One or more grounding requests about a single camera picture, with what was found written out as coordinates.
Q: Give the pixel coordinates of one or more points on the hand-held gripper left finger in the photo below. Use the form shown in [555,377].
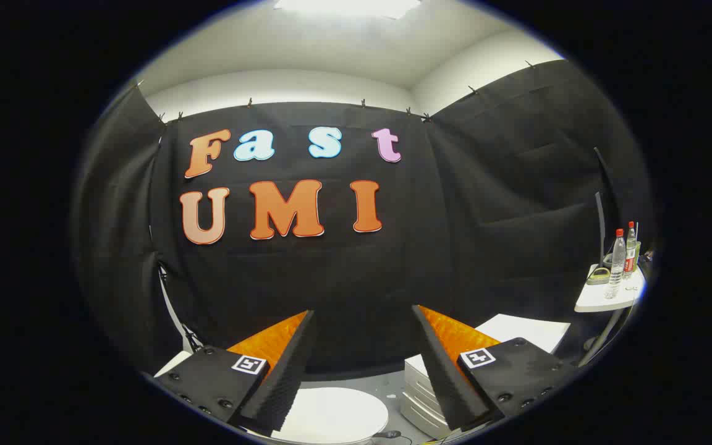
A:
[282,383]

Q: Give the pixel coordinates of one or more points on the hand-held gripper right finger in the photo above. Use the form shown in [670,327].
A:
[445,383]

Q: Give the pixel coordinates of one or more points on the white drawer cabinet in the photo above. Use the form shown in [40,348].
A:
[529,330]

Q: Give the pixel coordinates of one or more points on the black backdrop cloth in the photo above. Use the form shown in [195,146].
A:
[356,278]

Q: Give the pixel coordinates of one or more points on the small white table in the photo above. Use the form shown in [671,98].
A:
[597,301]

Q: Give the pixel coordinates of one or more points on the clear water bottle red cap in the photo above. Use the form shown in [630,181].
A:
[616,266]

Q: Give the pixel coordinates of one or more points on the red label drink bottle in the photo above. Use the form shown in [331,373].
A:
[630,253]

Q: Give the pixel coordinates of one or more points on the row of cloth clips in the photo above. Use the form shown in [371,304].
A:
[249,102]

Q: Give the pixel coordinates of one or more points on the ceiling light panel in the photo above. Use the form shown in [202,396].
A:
[347,6]

